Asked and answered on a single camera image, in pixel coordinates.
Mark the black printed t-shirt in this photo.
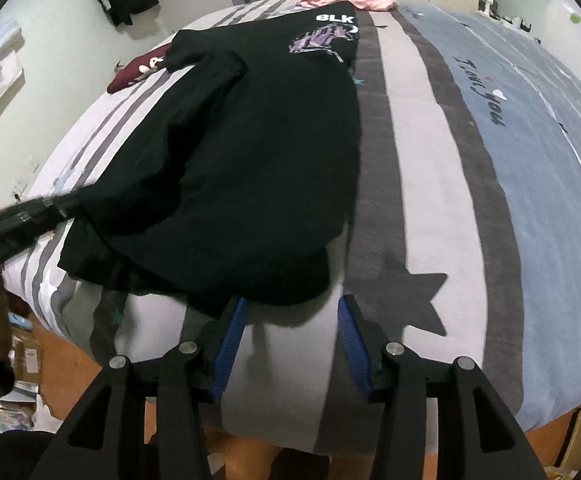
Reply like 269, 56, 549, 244
59, 2, 361, 316

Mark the maroon folded sweatshirt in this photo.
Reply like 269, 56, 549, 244
106, 44, 171, 94

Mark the striped grey bed sheet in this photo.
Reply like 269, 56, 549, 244
3, 0, 581, 456

